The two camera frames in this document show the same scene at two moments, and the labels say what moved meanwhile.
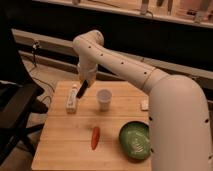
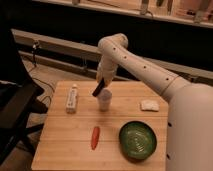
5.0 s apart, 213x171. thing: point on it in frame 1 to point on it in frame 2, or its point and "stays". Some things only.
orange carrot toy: [95, 137] stays
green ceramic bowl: [134, 138] stays
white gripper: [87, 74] to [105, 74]
